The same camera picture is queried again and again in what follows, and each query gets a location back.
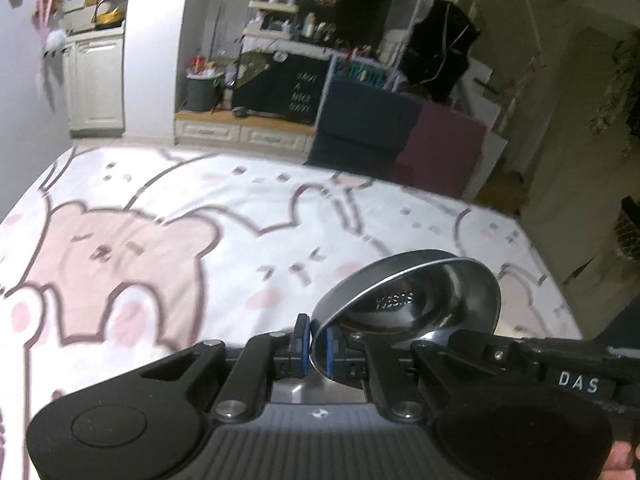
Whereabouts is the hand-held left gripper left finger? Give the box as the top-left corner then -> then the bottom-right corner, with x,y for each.
139,313 -> 312,424

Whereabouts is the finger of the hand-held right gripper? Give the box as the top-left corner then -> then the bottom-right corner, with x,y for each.
440,328 -> 540,387

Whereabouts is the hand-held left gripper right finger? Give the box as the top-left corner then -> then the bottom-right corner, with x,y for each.
324,324 -> 452,422

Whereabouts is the small round steel bowl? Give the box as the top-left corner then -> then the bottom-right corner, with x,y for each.
309,248 -> 502,382

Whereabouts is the person's right hand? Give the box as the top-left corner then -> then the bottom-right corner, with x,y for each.
607,437 -> 640,472

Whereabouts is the maroon chair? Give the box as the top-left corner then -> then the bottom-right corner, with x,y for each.
394,99 -> 489,199

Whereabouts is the wooden top drawer unit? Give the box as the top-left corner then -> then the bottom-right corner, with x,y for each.
173,110 -> 318,158

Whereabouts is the dark blue chair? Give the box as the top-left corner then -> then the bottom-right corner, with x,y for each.
305,75 -> 421,177

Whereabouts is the black printed curtain cloth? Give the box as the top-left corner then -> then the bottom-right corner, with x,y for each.
232,49 -> 331,126

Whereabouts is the grey trash bin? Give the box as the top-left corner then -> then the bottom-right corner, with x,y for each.
185,73 -> 221,113

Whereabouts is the black jacket with white trim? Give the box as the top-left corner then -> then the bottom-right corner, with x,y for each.
397,0 -> 484,106

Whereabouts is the white shelf rack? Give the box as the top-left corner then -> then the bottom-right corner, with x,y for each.
243,0 -> 301,41

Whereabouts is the white floor cabinet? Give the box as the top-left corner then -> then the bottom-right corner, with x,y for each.
66,34 -> 125,137

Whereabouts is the yellow pot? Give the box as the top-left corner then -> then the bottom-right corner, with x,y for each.
94,6 -> 125,29

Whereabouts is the pink ribbon with white pompom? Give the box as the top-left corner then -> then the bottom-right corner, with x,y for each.
31,0 -> 68,111

